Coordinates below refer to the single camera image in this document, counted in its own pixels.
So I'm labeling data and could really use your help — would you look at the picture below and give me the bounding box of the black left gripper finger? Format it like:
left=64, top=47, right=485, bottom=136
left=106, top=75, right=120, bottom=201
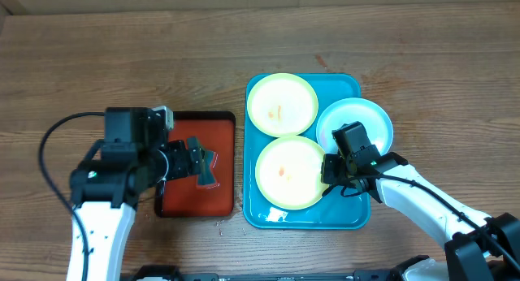
left=196, top=159, right=217, bottom=187
left=187, top=136, right=206, bottom=164

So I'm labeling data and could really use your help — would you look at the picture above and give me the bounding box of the hourglass green red sponge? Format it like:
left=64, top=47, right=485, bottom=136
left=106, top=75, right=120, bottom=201
left=197, top=149, right=218, bottom=188

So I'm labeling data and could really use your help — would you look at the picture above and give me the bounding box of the yellow plate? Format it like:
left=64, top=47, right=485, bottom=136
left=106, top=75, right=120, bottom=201
left=246, top=73, right=319, bottom=137
left=255, top=136, right=327, bottom=210

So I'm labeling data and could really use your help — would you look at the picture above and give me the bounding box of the light blue plate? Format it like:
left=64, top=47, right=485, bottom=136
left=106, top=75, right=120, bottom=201
left=316, top=97, right=393, bottom=154

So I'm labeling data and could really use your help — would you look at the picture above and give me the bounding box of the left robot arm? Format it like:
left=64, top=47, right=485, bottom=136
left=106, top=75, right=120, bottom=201
left=67, top=106, right=216, bottom=280

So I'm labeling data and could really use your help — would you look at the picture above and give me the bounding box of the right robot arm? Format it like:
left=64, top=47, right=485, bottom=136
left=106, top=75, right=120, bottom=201
left=321, top=122, right=519, bottom=280

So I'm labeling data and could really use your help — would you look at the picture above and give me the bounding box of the red black small tray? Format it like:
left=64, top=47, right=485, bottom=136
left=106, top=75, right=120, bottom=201
left=154, top=111, right=236, bottom=218

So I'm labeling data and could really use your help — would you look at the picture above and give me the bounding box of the teal plastic tray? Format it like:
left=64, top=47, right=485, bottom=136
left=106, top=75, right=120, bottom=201
left=242, top=73, right=371, bottom=230

